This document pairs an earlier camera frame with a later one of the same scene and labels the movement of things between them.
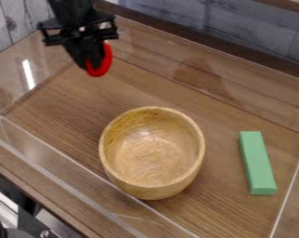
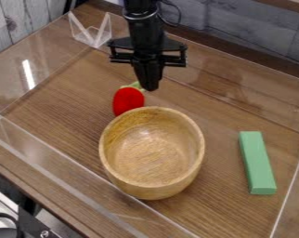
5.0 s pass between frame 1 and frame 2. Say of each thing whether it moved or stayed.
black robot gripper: moved
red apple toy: moved
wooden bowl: stayed
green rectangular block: stayed
